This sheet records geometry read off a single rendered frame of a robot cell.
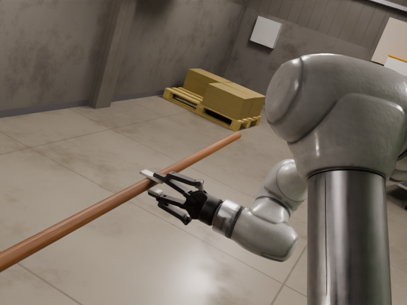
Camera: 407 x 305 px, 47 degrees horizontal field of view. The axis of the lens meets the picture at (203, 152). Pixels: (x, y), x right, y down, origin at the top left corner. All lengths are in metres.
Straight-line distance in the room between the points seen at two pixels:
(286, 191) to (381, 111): 0.60
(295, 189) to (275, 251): 0.16
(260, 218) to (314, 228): 0.57
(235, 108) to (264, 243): 5.51
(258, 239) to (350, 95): 0.61
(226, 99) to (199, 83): 0.83
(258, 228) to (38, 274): 1.86
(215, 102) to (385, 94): 6.11
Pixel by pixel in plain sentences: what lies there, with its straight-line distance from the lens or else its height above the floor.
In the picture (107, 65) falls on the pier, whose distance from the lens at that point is 5.63.
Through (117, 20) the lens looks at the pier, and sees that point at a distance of 5.52.
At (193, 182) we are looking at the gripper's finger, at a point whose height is 1.25.
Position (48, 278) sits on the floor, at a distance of 2.81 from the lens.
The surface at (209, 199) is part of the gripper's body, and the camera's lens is 1.20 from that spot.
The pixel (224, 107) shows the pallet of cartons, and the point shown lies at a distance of 6.68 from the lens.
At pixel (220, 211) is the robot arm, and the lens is 1.18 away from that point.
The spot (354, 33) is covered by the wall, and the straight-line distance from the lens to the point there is 8.86.
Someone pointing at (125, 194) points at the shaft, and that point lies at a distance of 1.15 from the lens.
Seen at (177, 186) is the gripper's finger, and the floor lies 1.22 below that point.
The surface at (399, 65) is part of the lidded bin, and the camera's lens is 8.24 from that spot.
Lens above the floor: 1.71
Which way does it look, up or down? 19 degrees down
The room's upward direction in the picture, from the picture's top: 19 degrees clockwise
